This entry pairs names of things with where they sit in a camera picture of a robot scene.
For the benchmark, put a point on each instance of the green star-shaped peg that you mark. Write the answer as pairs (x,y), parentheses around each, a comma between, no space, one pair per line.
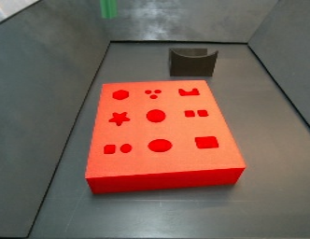
(109,9)

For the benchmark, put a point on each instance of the red shape-sorting board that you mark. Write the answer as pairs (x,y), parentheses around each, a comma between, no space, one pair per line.
(161,138)

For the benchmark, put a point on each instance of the black curved holder bracket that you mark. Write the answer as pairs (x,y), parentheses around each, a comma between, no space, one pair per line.
(192,62)

